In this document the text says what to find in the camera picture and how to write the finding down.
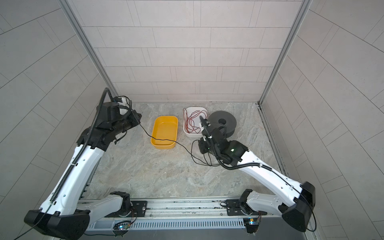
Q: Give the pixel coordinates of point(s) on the circuit board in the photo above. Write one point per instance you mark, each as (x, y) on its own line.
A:
(122, 226)
(251, 225)

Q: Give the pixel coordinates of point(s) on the aluminium corner post left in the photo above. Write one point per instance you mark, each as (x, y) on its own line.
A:
(70, 15)

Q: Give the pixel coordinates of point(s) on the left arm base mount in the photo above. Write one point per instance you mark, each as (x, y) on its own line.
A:
(138, 210)

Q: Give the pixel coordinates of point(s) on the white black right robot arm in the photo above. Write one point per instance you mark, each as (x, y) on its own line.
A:
(280, 185)

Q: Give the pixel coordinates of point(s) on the aluminium corner post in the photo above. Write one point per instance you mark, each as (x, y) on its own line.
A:
(304, 7)
(70, 15)

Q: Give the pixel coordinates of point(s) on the grey perforated cable spool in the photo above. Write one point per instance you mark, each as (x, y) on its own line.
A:
(224, 121)

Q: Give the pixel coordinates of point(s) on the left circuit board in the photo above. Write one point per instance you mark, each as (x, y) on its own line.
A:
(122, 226)

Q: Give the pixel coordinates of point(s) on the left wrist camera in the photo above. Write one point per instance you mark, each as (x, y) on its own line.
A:
(125, 104)

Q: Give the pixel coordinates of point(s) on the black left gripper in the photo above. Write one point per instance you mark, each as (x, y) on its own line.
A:
(131, 117)

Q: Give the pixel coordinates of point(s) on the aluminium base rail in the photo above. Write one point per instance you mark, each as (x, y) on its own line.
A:
(186, 207)

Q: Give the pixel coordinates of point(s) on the yellow plastic tray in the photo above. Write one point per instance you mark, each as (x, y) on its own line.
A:
(165, 132)

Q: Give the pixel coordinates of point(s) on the right circuit board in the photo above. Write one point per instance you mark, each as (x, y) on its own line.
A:
(251, 225)

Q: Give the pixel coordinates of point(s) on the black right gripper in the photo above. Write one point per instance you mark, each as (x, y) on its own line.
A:
(201, 147)

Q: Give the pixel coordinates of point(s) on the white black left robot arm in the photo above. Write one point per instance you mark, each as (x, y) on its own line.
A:
(60, 216)

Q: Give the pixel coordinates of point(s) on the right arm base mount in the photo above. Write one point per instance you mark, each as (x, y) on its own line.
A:
(235, 208)

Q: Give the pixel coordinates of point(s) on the white plastic tray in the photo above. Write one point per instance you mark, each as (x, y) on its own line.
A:
(191, 121)

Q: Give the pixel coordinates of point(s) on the aluminium corner post right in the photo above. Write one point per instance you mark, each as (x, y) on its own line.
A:
(304, 7)

